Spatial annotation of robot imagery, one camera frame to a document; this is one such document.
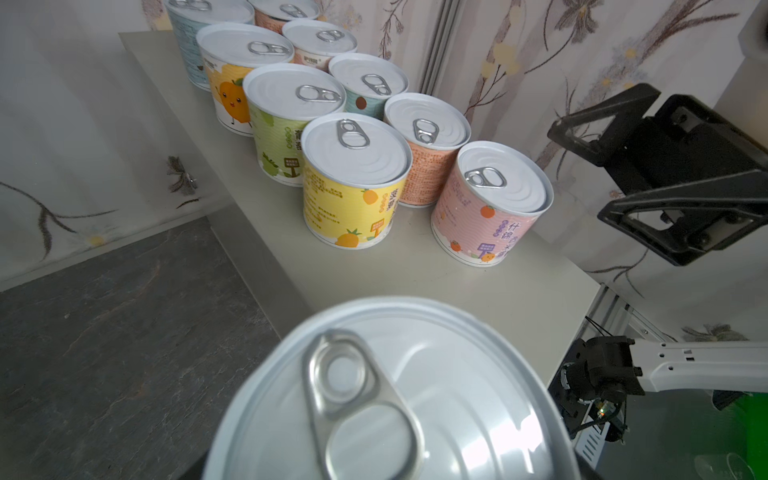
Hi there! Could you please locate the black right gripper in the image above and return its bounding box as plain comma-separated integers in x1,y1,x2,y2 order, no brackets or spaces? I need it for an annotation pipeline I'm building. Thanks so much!
547,83,767,266

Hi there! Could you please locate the pink brown can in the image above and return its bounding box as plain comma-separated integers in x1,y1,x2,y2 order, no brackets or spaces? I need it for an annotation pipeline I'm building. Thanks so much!
431,141,554,267

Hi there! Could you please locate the brown labelled can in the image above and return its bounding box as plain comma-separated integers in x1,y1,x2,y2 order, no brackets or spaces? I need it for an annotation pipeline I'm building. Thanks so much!
384,92,471,208

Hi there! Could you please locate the pale teal can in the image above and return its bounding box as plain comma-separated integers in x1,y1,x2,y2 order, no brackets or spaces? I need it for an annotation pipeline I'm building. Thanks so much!
328,53,409,120

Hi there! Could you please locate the pink labelled can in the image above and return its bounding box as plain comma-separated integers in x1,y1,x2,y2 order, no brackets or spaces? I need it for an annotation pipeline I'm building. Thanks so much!
282,19,358,72

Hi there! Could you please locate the green labelled can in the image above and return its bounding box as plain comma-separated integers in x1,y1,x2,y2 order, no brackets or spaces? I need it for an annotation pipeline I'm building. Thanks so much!
243,63,347,188

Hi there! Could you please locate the orange labelled can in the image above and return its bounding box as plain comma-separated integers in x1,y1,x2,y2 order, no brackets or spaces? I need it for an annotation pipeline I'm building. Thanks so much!
249,0,320,34

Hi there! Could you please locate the yellow labelled can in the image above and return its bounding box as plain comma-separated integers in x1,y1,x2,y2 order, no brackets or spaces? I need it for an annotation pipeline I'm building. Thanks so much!
196,22,295,137

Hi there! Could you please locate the teal labelled can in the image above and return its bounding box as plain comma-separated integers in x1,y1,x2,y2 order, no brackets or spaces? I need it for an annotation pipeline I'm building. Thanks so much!
163,0,257,91

